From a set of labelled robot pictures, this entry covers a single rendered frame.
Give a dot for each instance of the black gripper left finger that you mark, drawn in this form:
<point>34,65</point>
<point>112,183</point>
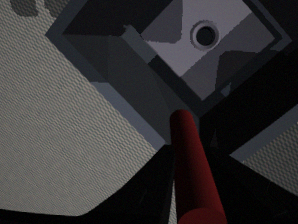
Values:
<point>145,199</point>

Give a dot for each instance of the grey square plate with hole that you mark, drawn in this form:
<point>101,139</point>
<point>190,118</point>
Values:
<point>237,36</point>

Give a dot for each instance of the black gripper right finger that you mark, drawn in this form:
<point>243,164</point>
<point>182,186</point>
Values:
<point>246,196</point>

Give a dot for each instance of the dark red cylinder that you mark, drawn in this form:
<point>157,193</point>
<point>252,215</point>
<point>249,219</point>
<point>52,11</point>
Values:
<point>196,196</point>

